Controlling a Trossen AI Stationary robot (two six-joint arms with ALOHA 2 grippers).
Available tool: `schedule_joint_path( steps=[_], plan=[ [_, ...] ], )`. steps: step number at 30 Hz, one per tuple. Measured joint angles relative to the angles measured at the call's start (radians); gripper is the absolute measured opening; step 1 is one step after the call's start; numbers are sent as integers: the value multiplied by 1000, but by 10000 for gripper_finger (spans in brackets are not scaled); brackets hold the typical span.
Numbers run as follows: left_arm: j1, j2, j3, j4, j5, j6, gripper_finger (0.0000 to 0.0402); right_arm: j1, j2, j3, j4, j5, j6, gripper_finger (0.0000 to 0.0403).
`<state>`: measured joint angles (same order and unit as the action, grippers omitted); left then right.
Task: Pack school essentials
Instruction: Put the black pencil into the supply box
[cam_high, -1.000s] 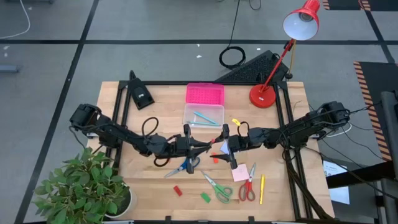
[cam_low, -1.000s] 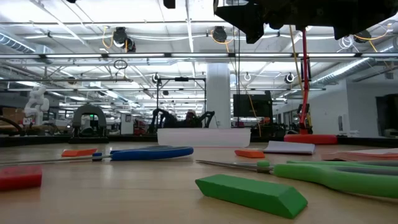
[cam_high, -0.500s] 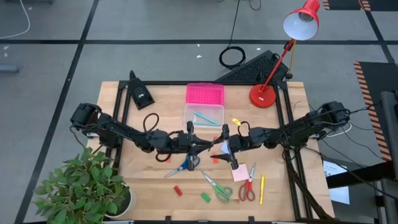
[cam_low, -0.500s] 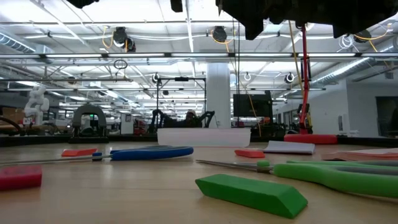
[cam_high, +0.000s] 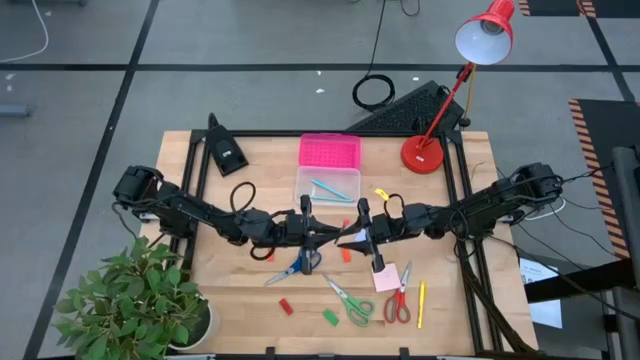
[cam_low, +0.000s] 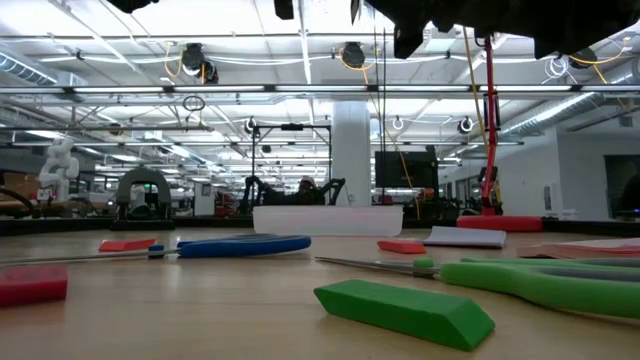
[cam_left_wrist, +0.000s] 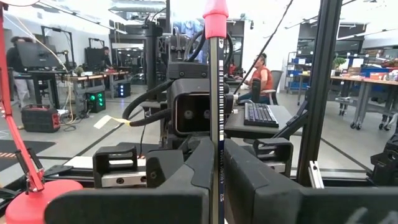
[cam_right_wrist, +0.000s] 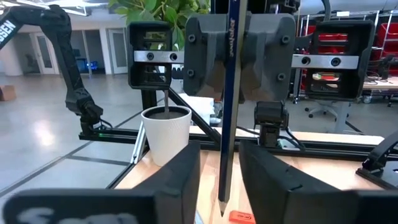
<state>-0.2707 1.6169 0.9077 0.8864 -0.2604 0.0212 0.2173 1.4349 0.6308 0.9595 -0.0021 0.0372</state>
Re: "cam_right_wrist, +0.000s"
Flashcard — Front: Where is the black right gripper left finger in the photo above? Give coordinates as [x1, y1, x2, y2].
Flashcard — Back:
[2, 139, 201, 224]

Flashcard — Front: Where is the cluttered wooden desk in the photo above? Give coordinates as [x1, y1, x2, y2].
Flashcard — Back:
[362, 54, 398, 105]

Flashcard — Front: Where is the dark blue pencil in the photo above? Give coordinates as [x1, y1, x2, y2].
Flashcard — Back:
[217, 0, 249, 218]

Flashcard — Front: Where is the small cardboard box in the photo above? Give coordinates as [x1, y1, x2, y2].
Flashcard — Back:
[0, 85, 17, 102]

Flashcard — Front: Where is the black arched stand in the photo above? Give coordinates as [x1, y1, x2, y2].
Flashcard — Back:
[356, 130, 398, 190]

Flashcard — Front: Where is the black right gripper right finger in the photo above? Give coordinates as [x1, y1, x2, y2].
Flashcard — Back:
[238, 139, 398, 224]

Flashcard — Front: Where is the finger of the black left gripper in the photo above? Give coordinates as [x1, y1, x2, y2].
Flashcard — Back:
[239, 12, 297, 102]
[183, 14, 230, 101]

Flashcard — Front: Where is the white office chair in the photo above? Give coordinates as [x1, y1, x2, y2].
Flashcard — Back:
[304, 99, 338, 121]

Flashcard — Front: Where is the green plant in white pot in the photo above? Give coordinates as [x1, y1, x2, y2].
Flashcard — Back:
[108, 0, 212, 167]

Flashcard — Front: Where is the orange eraser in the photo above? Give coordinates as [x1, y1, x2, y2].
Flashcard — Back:
[229, 210, 256, 224]

